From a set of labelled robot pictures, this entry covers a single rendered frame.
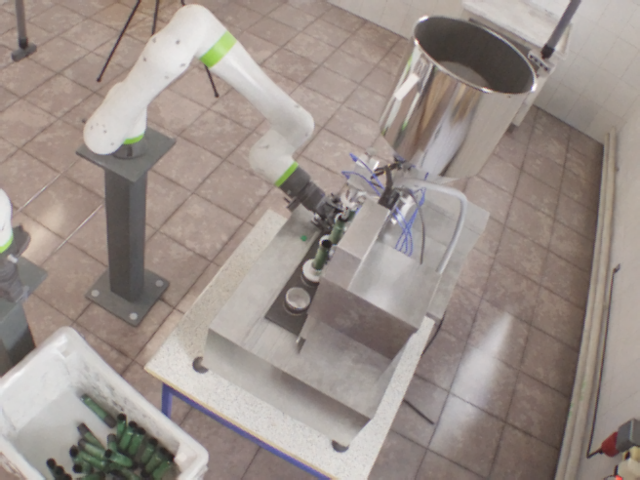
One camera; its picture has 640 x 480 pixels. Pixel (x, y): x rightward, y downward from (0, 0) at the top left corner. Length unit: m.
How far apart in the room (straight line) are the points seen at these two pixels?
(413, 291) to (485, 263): 2.20
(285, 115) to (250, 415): 0.88
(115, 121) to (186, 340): 0.69
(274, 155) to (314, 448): 0.86
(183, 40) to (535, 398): 2.44
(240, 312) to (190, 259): 1.38
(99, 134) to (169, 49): 0.40
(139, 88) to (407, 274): 0.85
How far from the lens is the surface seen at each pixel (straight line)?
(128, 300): 2.72
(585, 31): 4.90
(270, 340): 1.52
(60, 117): 3.66
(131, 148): 2.02
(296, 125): 1.71
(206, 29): 1.64
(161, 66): 1.52
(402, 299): 1.28
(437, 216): 1.57
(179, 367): 1.76
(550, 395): 3.21
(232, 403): 1.73
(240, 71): 1.67
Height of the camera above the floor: 2.33
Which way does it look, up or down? 49 degrees down
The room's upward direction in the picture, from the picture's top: 21 degrees clockwise
